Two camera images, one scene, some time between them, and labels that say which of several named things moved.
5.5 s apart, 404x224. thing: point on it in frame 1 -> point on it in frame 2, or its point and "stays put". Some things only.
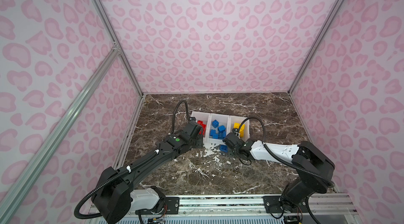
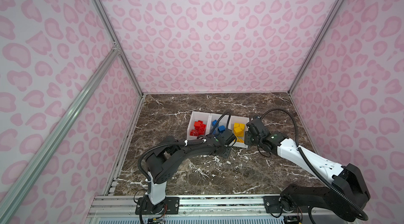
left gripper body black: (198, 143) -> (226, 150)
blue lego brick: (215, 123) stays put
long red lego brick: (204, 126) stays put
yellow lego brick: (236, 125) stays put
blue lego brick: (221, 129) stays put
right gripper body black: (233, 152) -> (249, 139)
